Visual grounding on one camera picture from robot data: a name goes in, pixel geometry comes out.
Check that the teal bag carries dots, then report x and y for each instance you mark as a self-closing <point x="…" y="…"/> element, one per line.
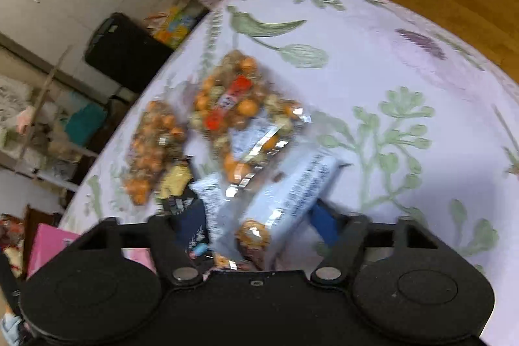
<point x="87" y="123"/>

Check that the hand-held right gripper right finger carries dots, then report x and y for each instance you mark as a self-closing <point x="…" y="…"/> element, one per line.
<point x="326" y="224"/>

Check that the black suitcase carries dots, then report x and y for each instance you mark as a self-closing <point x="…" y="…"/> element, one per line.
<point x="121" y="54"/>

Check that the large beige snack bag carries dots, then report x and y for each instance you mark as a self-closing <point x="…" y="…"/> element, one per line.
<point x="175" y="179"/>

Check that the pink cardboard box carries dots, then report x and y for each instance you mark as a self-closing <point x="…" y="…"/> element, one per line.
<point x="52" y="248"/>

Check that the small blue-white snack packet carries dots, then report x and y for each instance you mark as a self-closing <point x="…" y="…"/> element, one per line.
<point x="204" y="194"/>
<point x="279" y="200"/>

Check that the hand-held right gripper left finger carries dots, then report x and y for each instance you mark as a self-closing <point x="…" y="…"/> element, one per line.
<point x="188" y="226"/>

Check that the colourful yellow carton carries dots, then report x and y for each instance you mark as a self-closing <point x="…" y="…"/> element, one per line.
<point x="174" y="23"/>

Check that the clear bag of coated nuts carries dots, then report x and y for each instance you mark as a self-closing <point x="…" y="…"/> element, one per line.
<point x="239" y="115"/>
<point x="156" y="151"/>

